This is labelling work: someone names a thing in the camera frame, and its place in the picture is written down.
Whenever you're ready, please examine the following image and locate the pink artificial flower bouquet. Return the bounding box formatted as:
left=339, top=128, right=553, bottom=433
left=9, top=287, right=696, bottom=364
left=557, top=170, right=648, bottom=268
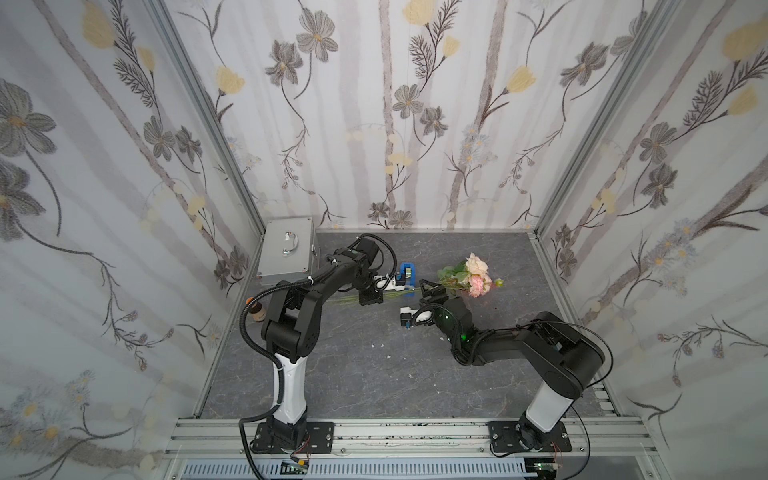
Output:
left=329, top=252, right=504, bottom=305

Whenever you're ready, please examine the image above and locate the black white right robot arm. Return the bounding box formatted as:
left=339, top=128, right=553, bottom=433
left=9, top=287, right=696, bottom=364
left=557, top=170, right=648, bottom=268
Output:
left=412, top=280, right=606, bottom=455

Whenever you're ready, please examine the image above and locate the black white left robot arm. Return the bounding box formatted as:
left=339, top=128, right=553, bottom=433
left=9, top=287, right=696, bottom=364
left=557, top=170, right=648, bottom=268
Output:
left=238, top=233, right=398, bottom=454

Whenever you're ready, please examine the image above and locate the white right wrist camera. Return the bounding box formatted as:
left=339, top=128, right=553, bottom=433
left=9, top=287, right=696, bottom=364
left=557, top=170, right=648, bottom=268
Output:
left=399, top=307, right=434, bottom=329

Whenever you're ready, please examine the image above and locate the silver aluminium case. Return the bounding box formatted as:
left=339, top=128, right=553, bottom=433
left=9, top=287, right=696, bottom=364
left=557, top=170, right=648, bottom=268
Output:
left=256, top=217, right=319, bottom=287

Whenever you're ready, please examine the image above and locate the blue tape dispenser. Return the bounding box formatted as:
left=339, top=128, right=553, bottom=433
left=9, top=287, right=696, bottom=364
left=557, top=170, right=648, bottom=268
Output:
left=398, top=262, right=415, bottom=296

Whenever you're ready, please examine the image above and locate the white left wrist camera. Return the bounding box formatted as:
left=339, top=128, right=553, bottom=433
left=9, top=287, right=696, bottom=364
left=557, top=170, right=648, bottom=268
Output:
left=374, top=275, right=410, bottom=291

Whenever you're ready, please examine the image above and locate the brown bottle orange cap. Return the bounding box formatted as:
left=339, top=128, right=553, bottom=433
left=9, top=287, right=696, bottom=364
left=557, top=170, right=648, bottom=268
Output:
left=247, top=297, right=266, bottom=323

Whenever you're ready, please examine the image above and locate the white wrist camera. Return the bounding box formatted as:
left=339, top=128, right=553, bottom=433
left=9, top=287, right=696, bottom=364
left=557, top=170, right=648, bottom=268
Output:
left=374, top=275, right=410, bottom=291
left=399, top=307, right=434, bottom=329

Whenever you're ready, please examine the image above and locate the white slotted cable duct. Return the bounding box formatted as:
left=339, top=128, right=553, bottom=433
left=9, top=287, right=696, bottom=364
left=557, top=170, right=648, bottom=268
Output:
left=179, top=458, right=535, bottom=480

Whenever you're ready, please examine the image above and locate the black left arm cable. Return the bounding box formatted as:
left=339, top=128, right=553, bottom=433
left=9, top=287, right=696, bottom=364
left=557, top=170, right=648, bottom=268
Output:
left=238, top=232, right=399, bottom=480

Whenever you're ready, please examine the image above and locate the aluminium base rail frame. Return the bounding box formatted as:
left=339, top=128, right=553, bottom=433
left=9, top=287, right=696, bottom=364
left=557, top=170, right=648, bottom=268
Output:
left=153, top=417, right=671, bottom=479

